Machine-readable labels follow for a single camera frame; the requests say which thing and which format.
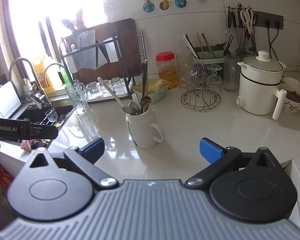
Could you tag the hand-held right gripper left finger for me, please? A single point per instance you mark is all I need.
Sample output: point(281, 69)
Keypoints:
point(95, 150)

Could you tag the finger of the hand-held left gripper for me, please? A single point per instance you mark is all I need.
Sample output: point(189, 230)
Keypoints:
point(46, 132)

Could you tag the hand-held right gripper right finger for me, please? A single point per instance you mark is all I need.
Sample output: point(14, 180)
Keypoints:
point(210, 151)

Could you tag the white ceramic mug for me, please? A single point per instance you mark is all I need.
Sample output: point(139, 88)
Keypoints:
point(142, 130)

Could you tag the white chopstick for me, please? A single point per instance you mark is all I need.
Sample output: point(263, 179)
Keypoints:
point(111, 93)

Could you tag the white ceramic spoon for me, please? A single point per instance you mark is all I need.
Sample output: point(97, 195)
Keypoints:
point(135, 98)

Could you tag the black chopstick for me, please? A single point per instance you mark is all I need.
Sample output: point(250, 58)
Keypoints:
point(143, 87)
point(146, 80)

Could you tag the small stemmed glass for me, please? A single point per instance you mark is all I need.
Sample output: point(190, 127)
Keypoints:
point(51, 115)

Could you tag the purple cloth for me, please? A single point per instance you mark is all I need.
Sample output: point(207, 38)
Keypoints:
point(27, 145)

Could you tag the black kitchen sink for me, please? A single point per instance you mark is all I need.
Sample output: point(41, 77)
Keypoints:
point(62, 115)

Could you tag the white countertop appliance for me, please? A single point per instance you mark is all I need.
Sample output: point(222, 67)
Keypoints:
point(5, 102)

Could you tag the textured glass mug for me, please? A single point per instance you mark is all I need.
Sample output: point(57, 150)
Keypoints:
point(76, 97)

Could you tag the red packet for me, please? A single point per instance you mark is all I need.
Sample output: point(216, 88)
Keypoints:
point(2, 177)

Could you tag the yellow oil bottle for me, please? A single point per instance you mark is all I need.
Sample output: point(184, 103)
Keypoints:
point(48, 77)

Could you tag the green bottle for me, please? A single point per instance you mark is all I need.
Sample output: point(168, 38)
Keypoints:
point(64, 75)

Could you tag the clear drinking glass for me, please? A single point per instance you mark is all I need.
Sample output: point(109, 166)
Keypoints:
point(117, 85)
point(105, 90)
point(93, 90)

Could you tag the white drip tray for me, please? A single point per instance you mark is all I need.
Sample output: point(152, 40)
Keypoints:
point(126, 93)

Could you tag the small curved chrome faucet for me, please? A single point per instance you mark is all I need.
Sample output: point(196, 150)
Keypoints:
point(55, 65)

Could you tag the tall chrome faucet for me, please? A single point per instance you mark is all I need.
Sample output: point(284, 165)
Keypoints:
point(30, 62)

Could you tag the glass goblet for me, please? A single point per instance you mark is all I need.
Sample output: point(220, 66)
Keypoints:
point(188, 78)
point(214, 80)

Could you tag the white electric cooking pot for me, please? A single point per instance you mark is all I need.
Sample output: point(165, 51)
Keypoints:
point(255, 95)

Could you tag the green plastic basket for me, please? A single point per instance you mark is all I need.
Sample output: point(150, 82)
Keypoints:
point(157, 97)

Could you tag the white rack caddy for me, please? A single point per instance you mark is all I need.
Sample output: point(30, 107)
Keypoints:
point(72, 61)

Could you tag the dried noodles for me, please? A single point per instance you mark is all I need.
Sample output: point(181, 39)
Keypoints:
point(156, 86)

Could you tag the plastic jar red lid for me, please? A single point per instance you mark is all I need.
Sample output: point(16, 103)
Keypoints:
point(167, 72)

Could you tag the green utensil holder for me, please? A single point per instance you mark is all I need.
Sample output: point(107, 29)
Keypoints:
point(208, 60)

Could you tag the tall textured glass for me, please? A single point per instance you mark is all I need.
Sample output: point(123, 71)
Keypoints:
point(183, 62)

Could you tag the clear bubble-textured bag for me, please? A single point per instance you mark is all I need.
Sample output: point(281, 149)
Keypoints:
point(86, 47)

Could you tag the patterned ceramic bowl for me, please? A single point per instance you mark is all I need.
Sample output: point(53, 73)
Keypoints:
point(293, 102)

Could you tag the black metal dish rack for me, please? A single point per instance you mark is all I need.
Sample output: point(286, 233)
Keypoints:
point(120, 55)

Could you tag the white plastic board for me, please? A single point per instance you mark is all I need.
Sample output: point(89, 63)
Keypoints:
point(113, 51)

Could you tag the speckled pot lid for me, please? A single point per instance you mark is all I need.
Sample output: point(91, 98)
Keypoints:
point(262, 63)

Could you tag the plain white bowl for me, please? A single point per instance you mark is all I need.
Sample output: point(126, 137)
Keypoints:
point(291, 82)

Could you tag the dark ladle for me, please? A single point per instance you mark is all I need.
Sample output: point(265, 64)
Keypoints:
point(221, 44)

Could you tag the bundle of assorted chopsticks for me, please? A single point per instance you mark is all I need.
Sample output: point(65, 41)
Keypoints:
point(201, 43)

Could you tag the wooden cutting board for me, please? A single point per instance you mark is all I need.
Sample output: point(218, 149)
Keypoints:
point(127, 42)

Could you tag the cluster of dark kitchen knives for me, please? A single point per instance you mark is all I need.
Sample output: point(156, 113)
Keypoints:
point(75, 21)

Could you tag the white scissors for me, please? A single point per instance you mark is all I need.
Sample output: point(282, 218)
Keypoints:
point(249, 27)

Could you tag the row of hanging kitchen tools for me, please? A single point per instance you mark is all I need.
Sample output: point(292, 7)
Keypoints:
point(233, 22)

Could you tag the blue pipe flange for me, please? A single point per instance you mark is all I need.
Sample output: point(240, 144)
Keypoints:
point(148, 7)
point(180, 3)

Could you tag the dark wall outlet strip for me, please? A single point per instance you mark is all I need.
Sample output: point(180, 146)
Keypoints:
point(261, 18)

